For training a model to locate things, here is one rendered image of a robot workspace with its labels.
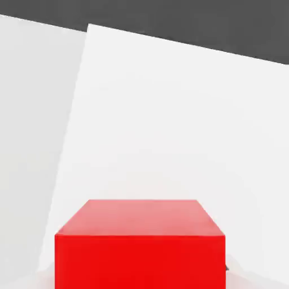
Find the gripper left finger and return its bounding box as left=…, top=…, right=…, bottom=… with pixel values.
left=26, top=261, right=56, bottom=289

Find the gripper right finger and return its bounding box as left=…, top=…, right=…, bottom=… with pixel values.
left=225, top=253, right=289, bottom=289

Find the small red cube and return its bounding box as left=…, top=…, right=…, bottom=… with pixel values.
left=54, top=199, right=227, bottom=289

